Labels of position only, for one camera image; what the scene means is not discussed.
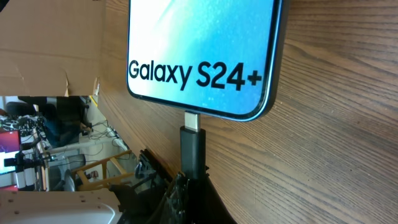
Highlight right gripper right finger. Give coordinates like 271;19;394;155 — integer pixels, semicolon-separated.
188;170;237;224

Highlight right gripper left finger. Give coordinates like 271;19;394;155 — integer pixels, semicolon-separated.
159;172;188;224

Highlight black USB charging cable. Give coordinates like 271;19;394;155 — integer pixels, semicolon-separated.
179;111;207;181

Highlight Galaxy S24+ smartphone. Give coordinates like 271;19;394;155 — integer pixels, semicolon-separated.
126;0;290;122

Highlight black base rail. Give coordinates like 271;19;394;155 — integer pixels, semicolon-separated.
132;149;174;189

